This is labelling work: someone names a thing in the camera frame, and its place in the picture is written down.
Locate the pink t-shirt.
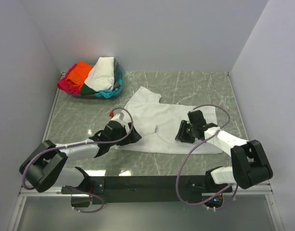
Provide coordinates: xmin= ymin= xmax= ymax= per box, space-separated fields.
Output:
xmin=57 ymin=64 xmax=80 ymax=95

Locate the orange t-shirt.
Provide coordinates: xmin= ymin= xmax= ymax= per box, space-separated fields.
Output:
xmin=65 ymin=61 xmax=93 ymax=88

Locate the turquoise t-shirt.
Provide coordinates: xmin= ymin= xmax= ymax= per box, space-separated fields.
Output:
xmin=94 ymin=87 xmax=121 ymax=99

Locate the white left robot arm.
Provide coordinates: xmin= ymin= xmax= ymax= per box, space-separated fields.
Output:
xmin=19 ymin=120 xmax=142 ymax=193

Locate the teal plastic laundry basket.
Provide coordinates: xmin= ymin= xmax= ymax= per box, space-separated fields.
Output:
xmin=73 ymin=62 xmax=125 ymax=99

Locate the white t-shirt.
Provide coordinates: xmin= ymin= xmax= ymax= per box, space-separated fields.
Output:
xmin=84 ymin=57 xmax=115 ymax=92
xmin=113 ymin=86 xmax=222 ymax=155

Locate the white t-shirt in basket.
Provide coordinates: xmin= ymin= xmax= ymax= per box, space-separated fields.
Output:
xmin=84 ymin=57 xmax=115 ymax=92

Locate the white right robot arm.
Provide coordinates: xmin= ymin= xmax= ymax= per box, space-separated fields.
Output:
xmin=175 ymin=110 xmax=273 ymax=193

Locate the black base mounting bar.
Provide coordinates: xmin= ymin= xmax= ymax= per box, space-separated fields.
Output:
xmin=61 ymin=175 xmax=233 ymax=207

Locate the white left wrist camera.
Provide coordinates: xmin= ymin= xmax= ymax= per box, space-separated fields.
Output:
xmin=109 ymin=112 xmax=126 ymax=127

